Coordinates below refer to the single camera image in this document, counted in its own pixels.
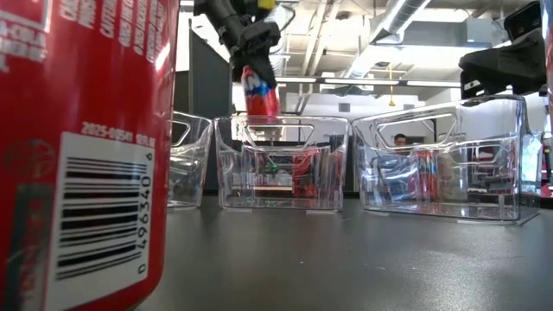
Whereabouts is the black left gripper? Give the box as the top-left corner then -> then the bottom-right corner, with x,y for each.
231,19 -> 282,87

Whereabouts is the red Coca-Cola can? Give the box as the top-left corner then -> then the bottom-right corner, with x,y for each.
0,0 -> 181,311

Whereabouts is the ribbed flexible air duct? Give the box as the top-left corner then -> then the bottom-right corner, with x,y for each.
267,3 -> 297,77

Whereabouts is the yellow hanging cord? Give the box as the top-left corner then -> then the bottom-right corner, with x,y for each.
387,62 -> 397,108

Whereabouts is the black partition panel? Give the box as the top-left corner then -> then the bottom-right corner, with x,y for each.
174,29 -> 234,192

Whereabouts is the long ceiling light fixture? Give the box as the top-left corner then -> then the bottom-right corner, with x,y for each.
276,76 -> 462,89

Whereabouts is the clear plastic storage bin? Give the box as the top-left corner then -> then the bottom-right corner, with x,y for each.
167,111 -> 213,209
214,114 -> 350,212
352,94 -> 543,224

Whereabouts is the red and black equipment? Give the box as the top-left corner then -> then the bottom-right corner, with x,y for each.
539,129 -> 553,199

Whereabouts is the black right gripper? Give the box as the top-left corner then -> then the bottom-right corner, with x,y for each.
458,28 -> 548,99

